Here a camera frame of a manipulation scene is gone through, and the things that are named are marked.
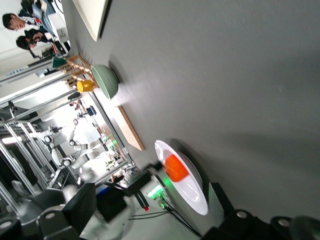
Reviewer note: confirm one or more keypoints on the dark green box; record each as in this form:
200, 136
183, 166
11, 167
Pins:
59, 62

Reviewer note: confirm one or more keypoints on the white round plate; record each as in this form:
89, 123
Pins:
192, 192

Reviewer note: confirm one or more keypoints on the wooden cutting board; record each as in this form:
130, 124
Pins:
131, 130

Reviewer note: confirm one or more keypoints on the orange fruit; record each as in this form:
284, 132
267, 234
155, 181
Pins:
176, 168

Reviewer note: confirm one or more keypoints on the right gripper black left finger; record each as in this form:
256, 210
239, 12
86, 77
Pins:
80, 207

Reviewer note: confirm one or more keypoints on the pale green bowl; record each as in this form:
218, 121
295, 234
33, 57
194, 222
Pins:
107, 80

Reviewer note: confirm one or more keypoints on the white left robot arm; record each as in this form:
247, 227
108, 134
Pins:
195, 221

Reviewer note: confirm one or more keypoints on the person with dark top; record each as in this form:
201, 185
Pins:
27, 41

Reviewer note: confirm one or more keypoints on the cream bear print tray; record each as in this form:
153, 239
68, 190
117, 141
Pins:
93, 15

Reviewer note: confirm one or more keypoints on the person with striped shirt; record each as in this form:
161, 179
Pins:
15, 21

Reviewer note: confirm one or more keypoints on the wooden peg drying rack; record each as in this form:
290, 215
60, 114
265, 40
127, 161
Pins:
75, 68

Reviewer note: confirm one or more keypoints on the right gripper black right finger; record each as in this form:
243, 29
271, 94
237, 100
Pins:
221, 202

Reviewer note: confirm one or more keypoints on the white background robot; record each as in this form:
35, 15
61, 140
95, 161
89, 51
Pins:
72, 147

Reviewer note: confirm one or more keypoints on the yellow cup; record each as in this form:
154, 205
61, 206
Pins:
85, 86

